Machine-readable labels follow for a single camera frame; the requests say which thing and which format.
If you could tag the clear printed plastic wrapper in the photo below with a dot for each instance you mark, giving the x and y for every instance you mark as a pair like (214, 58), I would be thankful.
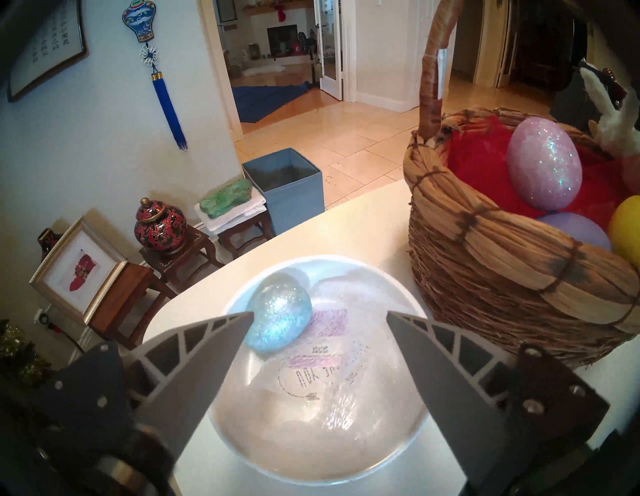
(325, 395)

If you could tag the pink glitter easter egg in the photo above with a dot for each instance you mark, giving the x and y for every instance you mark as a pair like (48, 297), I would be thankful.
(545, 162)

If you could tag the white panel door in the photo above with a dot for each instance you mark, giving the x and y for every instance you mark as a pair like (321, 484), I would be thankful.
(407, 50)

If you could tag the blue floor rug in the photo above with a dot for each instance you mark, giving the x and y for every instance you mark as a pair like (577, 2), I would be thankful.
(265, 100)

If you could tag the blue fabric storage box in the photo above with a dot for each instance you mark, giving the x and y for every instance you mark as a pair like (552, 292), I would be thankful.
(295, 195)

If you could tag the green christmas garland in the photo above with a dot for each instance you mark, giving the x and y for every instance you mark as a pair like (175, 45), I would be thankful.
(20, 355)

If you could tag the white glass french door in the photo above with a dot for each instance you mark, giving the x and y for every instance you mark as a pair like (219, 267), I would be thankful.
(330, 50)

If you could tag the white round bowl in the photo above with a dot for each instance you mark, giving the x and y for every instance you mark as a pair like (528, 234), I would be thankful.
(320, 450)

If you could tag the green jade stone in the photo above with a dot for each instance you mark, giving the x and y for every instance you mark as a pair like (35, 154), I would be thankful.
(227, 199)

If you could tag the blue glitter easter egg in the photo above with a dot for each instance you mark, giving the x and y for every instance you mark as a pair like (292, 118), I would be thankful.
(277, 312)

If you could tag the white folded cloth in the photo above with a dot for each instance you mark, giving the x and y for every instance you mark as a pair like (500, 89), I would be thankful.
(235, 219)

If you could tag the framed red artwork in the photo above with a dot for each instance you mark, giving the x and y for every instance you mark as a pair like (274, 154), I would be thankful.
(80, 272)

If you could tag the purple easter egg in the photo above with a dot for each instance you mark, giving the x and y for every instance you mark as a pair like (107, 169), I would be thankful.
(575, 230)

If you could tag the red black ceramic jar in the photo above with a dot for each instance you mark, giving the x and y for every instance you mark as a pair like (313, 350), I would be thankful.
(160, 227)

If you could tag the small dark vase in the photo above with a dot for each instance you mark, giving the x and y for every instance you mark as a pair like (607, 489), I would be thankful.
(49, 242)

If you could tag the black fireplace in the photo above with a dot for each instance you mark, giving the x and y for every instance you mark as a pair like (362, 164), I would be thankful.
(281, 37)

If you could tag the blue vase knot hanging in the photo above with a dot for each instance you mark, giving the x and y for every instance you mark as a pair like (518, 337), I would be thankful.
(140, 20)

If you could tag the yellow easter egg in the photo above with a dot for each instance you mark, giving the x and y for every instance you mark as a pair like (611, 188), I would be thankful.
(627, 235)

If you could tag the small brown wooden stool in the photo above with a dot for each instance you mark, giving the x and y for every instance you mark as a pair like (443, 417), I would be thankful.
(125, 295)

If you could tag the cream plush bunny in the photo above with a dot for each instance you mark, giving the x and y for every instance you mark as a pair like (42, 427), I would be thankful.
(617, 125)

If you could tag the red christmas stocking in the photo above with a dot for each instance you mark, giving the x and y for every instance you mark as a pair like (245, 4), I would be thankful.
(281, 12)

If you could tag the white fluffy pet bed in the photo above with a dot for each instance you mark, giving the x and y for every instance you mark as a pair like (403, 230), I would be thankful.
(262, 67)

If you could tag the framed chinese calligraphy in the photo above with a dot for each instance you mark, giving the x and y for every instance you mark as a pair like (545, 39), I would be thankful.
(47, 45)

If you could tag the red tulle cloth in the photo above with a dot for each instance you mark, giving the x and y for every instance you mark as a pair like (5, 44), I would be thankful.
(475, 165)

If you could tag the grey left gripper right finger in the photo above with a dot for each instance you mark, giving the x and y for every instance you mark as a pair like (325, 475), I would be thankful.
(465, 395)

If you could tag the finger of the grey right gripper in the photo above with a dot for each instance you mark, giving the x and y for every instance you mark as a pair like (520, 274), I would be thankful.
(572, 100)

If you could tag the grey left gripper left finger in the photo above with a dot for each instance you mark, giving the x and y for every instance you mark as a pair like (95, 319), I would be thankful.
(170, 385)

